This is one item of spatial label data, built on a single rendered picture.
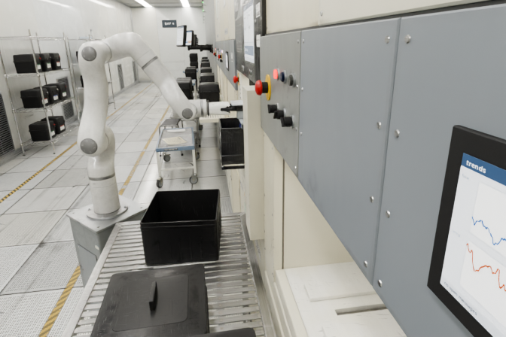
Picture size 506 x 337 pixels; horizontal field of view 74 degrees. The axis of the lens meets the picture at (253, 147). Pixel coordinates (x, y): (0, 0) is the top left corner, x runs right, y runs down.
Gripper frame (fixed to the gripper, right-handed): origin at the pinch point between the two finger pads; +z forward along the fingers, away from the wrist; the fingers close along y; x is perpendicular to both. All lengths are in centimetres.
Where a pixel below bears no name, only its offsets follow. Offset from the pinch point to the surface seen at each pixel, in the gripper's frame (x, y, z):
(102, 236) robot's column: -53, 17, -66
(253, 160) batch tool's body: -8, 55, -2
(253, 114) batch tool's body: 7, 55, -2
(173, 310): -39, 83, -28
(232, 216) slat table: -49, 16, -7
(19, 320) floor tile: -125, -19, -133
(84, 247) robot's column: -64, 8, -78
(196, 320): -39, 87, -22
